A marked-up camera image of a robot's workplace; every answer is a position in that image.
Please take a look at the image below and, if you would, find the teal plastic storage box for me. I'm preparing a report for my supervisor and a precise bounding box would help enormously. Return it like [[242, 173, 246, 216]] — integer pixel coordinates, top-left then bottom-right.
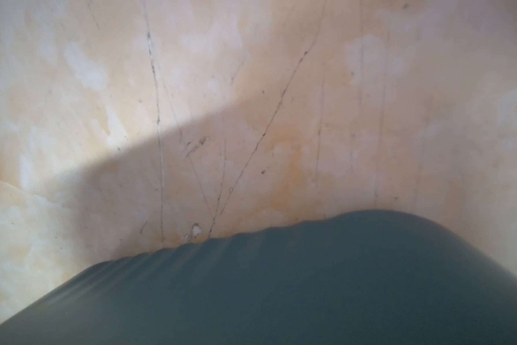
[[0, 210, 517, 344]]

